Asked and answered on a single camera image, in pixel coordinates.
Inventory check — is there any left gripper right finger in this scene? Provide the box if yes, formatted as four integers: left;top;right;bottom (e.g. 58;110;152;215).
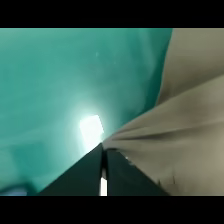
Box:
105;148;170;197

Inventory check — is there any grey-brown shirt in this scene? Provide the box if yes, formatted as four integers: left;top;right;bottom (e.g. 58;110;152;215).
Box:
101;28;224;197

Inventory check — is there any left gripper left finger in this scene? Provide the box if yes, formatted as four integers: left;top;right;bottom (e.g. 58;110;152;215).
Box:
39;142;104;197

